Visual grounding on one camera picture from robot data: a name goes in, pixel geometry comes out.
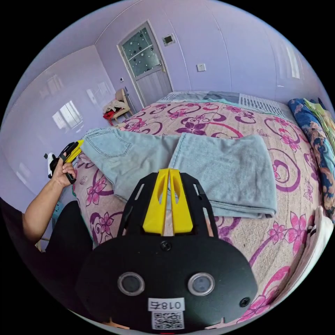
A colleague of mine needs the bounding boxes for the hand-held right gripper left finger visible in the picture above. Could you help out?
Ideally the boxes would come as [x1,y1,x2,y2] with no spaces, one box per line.
[142,169,170,234]

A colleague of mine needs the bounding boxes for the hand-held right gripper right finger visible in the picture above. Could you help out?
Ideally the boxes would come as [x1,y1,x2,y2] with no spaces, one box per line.
[169,169,194,235]

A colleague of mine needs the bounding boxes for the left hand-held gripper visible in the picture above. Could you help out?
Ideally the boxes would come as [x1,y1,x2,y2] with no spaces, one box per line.
[49,140,85,184]

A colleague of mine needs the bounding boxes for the light blue jeans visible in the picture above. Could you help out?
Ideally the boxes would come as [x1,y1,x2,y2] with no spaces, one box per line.
[79,127,278,219]

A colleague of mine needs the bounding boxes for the person's left forearm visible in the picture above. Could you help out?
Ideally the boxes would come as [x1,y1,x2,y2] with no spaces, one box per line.
[22,180,63,244]

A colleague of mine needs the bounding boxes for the person's left hand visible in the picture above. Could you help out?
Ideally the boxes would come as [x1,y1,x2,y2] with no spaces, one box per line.
[52,154,77,188]

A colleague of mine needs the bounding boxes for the bed with floral sheet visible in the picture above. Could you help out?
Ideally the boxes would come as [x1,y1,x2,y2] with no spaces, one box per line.
[70,90,332,326]

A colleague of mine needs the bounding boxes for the chair with clothes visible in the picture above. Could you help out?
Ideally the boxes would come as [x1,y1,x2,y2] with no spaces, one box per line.
[102,88,134,127]

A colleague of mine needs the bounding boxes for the person's body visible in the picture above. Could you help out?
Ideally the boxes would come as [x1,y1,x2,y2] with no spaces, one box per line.
[0,196,94,316]

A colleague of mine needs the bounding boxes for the door with glass pane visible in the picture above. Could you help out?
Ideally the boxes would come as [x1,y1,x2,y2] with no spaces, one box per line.
[117,20,174,108]

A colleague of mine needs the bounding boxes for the grey teal blanket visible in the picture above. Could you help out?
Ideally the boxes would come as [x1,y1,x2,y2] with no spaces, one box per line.
[156,90,240,106]

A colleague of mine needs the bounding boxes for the white striped blanket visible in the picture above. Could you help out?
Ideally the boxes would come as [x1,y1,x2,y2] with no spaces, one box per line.
[238,94,288,119]

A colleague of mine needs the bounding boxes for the pile of clothes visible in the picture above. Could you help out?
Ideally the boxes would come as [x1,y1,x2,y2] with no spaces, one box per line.
[304,206,335,265]

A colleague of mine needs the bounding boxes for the blue floral quilt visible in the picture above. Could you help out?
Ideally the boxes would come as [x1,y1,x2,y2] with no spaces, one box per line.
[287,98,335,223]

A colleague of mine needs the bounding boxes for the green yellow quilt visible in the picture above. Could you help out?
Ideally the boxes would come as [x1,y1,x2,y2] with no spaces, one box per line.
[303,98,335,143]

